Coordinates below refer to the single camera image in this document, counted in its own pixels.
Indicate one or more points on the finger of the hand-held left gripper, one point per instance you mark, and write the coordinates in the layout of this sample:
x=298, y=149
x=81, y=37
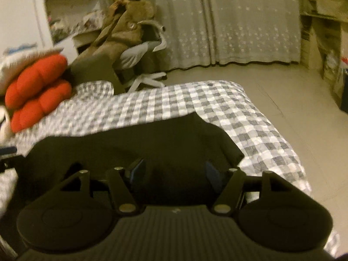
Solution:
x=6, y=159

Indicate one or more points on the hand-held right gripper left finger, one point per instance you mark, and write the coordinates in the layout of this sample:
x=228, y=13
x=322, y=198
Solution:
x=137, y=170

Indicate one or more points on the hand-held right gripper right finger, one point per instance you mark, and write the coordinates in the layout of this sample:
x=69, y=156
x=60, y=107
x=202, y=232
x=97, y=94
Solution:
x=212, y=172

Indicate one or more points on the dark garment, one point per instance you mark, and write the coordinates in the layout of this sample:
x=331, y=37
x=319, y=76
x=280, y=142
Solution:
x=152, y=141

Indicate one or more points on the white plush toy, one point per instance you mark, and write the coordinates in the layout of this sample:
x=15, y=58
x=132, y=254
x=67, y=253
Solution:
x=5, y=125

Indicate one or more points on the grey white checkered blanket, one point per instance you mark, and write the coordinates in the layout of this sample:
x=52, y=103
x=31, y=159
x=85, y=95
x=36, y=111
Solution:
x=231, y=108

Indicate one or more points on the red segmented cushion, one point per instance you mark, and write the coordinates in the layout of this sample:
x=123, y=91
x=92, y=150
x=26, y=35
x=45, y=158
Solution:
x=38, y=87

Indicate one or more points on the white pillow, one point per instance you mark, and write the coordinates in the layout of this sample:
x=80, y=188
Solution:
x=16, y=62

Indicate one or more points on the blue white cloth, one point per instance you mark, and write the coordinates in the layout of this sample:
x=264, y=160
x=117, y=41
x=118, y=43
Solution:
x=20, y=48

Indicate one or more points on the white office chair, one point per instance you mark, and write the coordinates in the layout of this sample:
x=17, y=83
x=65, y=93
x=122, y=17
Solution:
x=136, y=54

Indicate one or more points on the white desk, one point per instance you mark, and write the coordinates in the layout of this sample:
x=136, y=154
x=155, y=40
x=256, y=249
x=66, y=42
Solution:
x=84, y=36

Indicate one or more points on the patterned grey curtain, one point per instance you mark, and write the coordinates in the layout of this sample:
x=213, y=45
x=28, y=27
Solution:
x=231, y=19

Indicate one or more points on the wooden shelf unit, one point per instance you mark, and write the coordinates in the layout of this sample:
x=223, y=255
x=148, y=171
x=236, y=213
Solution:
x=326, y=32

